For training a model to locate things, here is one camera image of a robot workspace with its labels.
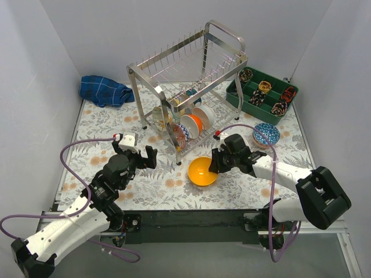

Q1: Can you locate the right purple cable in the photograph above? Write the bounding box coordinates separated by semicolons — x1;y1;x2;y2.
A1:
217;124;302;263

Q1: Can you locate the orange and white bowl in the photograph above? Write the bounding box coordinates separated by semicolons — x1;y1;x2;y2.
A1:
180;114;202;139

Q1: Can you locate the blue plaid cloth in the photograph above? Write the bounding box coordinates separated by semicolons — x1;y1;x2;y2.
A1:
78;75;134;108

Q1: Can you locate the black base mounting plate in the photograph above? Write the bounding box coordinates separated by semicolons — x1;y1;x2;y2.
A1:
100;208;286;250

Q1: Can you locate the rolled brown patterned sock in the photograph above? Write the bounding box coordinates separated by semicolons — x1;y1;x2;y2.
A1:
271;102;288;117

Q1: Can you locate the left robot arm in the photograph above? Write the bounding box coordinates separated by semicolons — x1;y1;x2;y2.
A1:
11;141;158;277

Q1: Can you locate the white bowl red diamond pattern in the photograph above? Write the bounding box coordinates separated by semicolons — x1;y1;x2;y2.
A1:
253;123;281;148

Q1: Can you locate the floral table mat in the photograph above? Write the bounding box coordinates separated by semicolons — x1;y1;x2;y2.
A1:
56;81;325;211

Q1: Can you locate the rolled yellow sock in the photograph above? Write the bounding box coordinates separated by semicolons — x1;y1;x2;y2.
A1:
258;81;272;94

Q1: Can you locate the cream floral bowl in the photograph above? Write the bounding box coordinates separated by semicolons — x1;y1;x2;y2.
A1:
152;105;184;132

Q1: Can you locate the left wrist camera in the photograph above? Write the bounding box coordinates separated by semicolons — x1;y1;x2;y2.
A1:
114;132;139;153

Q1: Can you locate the blue zigzag patterned bowl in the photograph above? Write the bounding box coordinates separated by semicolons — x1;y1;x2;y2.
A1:
173;123;190;144

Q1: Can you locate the white grey-rimmed bowl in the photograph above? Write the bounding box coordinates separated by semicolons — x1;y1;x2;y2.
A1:
192;104;216;130

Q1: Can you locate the rolled dark floral sock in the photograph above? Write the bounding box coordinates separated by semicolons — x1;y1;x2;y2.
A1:
239;68;253;83

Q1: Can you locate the yellow bowl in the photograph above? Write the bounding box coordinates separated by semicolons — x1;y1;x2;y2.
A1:
188;156;218;186

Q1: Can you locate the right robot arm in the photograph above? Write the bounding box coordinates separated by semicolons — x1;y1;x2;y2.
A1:
209;133;351;231

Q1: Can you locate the aluminium frame rail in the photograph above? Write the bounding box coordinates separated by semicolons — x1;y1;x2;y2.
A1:
24;210;363;278

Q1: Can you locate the dark teal bowl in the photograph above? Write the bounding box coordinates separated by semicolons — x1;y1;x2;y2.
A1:
185;88;202;107

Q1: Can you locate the red patterned bowl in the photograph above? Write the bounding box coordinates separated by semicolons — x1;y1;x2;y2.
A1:
171;123;186;149

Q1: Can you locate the green compartment tray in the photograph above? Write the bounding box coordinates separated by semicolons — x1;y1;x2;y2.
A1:
226;67;299;125

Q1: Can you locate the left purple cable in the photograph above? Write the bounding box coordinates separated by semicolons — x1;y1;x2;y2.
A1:
0;137;141;264

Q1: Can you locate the purple cable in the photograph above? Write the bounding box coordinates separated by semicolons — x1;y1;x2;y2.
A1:
217;124;302;263
0;137;141;264

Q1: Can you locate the steel two-tier dish rack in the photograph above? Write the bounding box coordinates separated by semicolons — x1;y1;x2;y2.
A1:
127;20;248;165

